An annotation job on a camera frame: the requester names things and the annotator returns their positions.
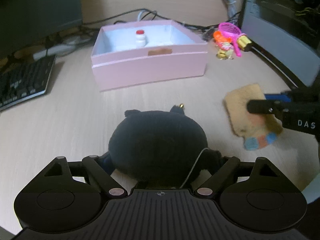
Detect small white red-capped bottle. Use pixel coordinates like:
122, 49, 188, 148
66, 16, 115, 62
136, 29, 148, 48

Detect grey white cable bundle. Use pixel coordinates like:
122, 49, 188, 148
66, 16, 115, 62
218, 0, 239, 22

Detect orange toy piece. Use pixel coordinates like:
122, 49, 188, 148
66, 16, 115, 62
213, 31, 232, 43

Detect tan plush paw toy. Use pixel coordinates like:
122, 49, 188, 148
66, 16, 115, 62
223, 83, 283, 151

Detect pink toy net scoop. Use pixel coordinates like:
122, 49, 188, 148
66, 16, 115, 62
219, 22, 241, 57

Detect white power strip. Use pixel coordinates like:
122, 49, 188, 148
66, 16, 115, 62
33, 35, 91, 61

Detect black plush cat toy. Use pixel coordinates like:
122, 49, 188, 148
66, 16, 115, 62
100, 106, 223, 188

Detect brown wrapped candy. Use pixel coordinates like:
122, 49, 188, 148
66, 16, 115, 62
201, 28, 215, 42

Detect small yellow toy figures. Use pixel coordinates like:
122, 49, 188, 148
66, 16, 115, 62
216, 42, 234, 60

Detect yellow toy cupcake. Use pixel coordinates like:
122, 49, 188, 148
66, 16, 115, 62
237, 33, 252, 51

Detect black cables bundle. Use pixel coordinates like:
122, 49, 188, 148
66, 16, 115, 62
0, 8, 241, 63

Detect pink cardboard box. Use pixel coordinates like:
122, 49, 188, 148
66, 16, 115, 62
91, 20, 208, 91

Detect black computer case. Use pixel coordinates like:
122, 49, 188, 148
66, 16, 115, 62
239, 0, 319, 87

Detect dark monitor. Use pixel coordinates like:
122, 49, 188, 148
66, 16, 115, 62
1, 0, 82, 57

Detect black keyboard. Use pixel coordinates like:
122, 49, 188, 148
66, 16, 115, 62
1, 55, 56, 111

